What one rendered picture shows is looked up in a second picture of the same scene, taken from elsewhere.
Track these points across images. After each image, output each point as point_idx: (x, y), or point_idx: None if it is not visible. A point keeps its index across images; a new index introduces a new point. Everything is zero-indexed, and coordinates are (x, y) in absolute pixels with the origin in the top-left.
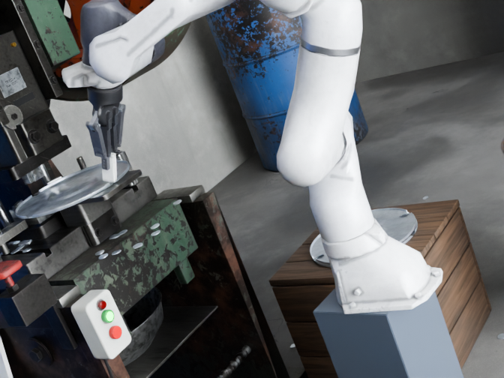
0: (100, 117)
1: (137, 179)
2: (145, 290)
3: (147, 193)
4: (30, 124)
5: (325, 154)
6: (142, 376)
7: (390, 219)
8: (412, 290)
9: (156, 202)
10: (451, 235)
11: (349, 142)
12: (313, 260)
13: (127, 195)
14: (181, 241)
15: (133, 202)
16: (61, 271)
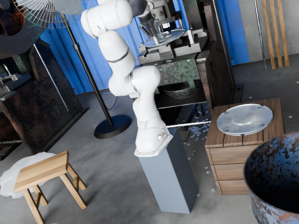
0: (141, 24)
1: (197, 42)
2: (167, 83)
3: (195, 49)
4: (152, 11)
5: (112, 89)
6: (168, 106)
7: (260, 121)
8: (138, 150)
9: (194, 54)
10: None
11: (140, 88)
12: None
13: (184, 47)
14: (191, 74)
15: (187, 50)
16: (148, 63)
